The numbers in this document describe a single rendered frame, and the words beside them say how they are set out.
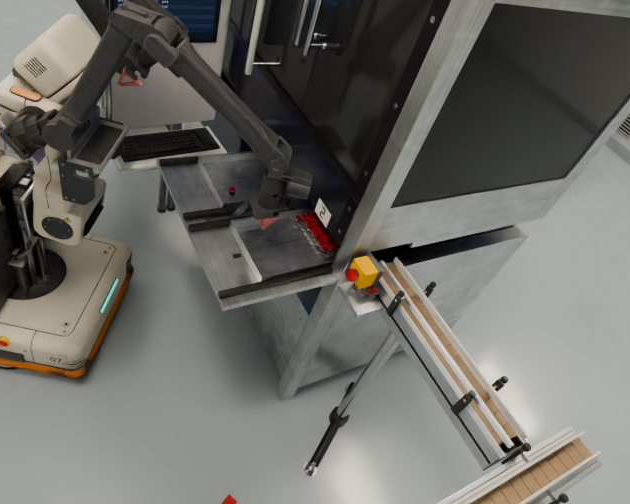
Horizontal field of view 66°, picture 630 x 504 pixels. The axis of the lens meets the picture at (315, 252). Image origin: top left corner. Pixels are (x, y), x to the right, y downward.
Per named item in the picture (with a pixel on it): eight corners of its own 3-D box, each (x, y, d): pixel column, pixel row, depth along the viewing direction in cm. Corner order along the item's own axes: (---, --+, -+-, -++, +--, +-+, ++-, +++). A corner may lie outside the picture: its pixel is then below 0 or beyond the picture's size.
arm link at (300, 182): (276, 140, 127) (271, 158, 121) (319, 152, 128) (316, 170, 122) (268, 177, 135) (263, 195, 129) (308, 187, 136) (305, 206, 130)
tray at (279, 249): (313, 212, 184) (315, 205, 181) (347, 263, 170) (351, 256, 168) (229, 227, 167) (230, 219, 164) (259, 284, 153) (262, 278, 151)
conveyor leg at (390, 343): (340, 408, 222) (407, 310, 168) (349, 426, 217) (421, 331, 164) (323, 414, 217) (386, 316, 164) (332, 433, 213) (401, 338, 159)
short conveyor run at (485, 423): (356, 284, 170) (372, 254, 159) (391, 275, 178) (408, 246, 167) (479, 473, 134) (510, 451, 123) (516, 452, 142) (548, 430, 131)
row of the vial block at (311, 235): (302, 222, 178) (305, 213, 175) (325, 258, 169) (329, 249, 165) (296, 223, 177) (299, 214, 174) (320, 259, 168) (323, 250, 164)
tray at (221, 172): (277, 156, 201) (279, 149, 199) (305, 198, 188) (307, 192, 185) (197, 163, 185) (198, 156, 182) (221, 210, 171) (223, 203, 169)
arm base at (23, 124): (22, 109, 129) (-3, 134, 121) (45, 100, 127) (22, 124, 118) (45, 136, 135) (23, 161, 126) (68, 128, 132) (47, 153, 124)
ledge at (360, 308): (370, 279, 171) (372, 275, 169) (389, 308, 164) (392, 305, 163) (336, 287, 164) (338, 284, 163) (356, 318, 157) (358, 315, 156)
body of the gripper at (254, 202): (288, 212, 138) (293, 193, 132) (254, 218, 133) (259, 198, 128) (278, 197, 141) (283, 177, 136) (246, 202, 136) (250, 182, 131)
